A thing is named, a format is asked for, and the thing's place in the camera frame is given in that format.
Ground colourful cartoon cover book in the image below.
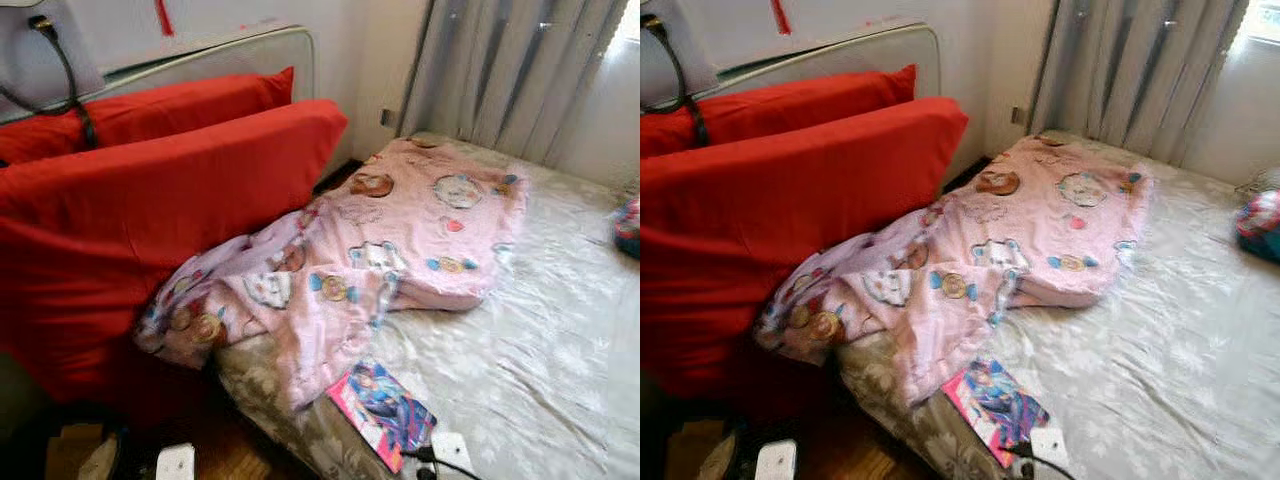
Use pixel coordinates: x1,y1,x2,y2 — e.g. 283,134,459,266
942,357,1051,469
326,357,438,474

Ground bed with beige floral sheet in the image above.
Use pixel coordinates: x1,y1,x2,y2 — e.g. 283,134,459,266
835,128,1280,480
213,130,641,480

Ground pink cartoon print quilt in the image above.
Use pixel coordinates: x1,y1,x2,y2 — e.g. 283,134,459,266
755,132,1154,409
135,135,529,413

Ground brown cardboard piece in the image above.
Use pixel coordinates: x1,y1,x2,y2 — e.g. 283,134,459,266
43,422,106,480
665,418,726,480

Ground white crumpled paper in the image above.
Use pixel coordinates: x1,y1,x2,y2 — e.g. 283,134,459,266
698,430,741,480
78,435,123,480

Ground Captain America shield pillow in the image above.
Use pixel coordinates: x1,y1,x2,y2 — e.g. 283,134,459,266
613,195,641,261
1233,188,1280,264

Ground red fabric cushion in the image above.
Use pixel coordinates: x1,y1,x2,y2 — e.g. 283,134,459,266
0,67,297,166
640,96,969,401
640,65,918,159
0,98,349,421

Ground grey pleated curtain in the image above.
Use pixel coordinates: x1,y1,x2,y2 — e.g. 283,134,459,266
400,0,633,169
1030,0,1251,166

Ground bright window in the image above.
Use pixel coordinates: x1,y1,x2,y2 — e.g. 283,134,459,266
1235,0,1280,46
612,0,641,43

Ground lavender handbag black straps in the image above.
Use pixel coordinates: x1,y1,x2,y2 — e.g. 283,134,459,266
640,0,723,146
0,0,106,151

